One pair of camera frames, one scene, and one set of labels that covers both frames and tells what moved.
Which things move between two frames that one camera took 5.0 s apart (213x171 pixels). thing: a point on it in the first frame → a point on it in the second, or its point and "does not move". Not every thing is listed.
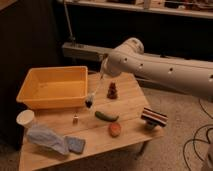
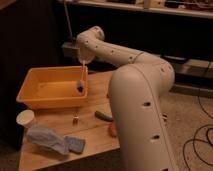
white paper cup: (25, 118) does not move
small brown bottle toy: (75, 119) does not move
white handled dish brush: (90, 99) → (81, 84)
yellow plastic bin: (54, 87) does not move
